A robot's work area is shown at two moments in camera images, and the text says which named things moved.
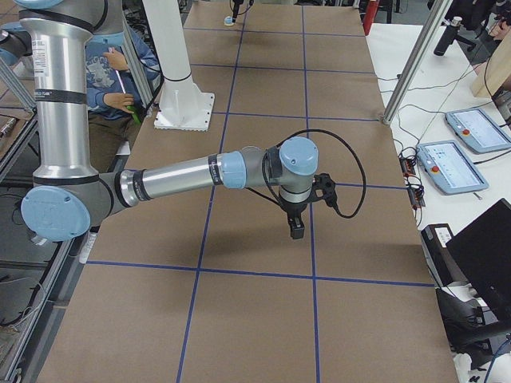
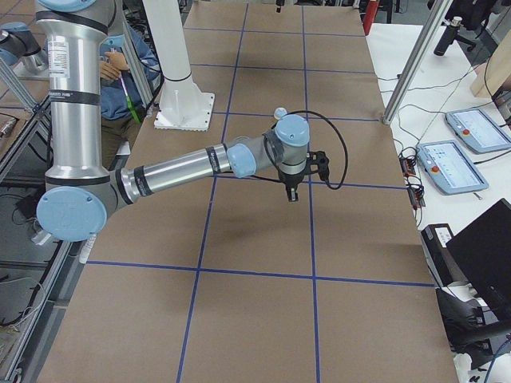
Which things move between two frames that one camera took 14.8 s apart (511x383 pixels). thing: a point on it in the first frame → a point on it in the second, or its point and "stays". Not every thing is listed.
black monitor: x=482 y=253 stays
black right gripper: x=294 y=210 → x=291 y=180
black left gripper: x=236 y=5 → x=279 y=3
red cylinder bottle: x=370 y=15 stays
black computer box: x=435 y=238 stays
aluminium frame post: x=437 y=13 stays
